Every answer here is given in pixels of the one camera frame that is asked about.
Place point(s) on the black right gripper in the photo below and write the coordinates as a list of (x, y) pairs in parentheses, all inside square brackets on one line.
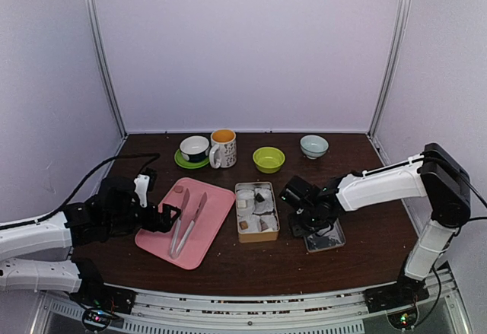
[(297, 230)]

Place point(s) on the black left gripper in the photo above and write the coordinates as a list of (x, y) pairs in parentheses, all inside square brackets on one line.
[(154, 225)]

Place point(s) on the bear print tin lid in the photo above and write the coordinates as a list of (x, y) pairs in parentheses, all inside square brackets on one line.
[(325, 239)]

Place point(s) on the dark heart chocolate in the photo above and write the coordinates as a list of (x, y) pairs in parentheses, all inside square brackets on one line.
[(259, 197)]

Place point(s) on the tan tin box base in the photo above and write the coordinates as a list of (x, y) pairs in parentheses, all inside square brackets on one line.
[(260, 237)]

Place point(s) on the light brown chocolate square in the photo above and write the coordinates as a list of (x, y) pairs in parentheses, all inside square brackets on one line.
[(243, 225)]

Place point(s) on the white chocolate bar piece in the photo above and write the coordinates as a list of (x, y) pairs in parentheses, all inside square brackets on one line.
[(242, 204)]

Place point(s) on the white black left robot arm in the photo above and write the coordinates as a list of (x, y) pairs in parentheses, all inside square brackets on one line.
[(70, 226)]

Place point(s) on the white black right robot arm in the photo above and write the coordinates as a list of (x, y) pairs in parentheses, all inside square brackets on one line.
[(432, 174)]

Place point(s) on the pink plastic tray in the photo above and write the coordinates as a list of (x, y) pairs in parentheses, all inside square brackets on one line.
[(207, 226)]

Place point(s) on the white paper cupcake liner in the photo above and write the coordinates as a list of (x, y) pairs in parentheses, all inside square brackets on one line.
[(272, 222), (268, 204), (249, 195), (249, 224)]

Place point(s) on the light blue patterned bowl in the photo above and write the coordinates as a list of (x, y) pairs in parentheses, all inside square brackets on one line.
[(314, 146)]

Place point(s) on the green saucer plate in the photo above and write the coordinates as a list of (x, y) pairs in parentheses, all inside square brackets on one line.
[(181, 162)]

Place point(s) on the lime green bowl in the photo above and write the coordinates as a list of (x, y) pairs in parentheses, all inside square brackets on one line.
[(268, 159)]

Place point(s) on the navy white dotted bowl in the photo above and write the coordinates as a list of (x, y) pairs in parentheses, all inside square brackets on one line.
[(195, 148)]

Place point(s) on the floral white mug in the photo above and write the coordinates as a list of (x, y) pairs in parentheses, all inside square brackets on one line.
[(223, 152)]

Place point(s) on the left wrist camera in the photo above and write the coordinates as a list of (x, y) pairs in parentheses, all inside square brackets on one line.
[(144, 183)]

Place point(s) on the right aluminium table rail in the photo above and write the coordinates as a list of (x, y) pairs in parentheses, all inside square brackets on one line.
[(385, 160)]

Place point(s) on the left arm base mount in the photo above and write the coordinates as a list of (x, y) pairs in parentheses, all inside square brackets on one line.
[(103, 305)]

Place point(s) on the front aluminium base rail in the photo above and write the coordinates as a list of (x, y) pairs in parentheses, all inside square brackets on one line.
[(342, 311)]

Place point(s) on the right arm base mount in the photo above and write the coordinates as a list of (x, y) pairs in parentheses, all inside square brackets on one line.
[(399, 303)]

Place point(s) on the right rear aluminium frame post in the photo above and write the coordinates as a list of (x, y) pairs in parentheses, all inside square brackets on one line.
[(399, 30)]

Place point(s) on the aluminium frame post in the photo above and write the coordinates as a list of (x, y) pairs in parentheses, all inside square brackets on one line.
[(399, 30), (103, 66)]

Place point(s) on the left rear aluminium frame post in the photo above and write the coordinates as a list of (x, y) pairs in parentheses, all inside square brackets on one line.
[(103, 66)]

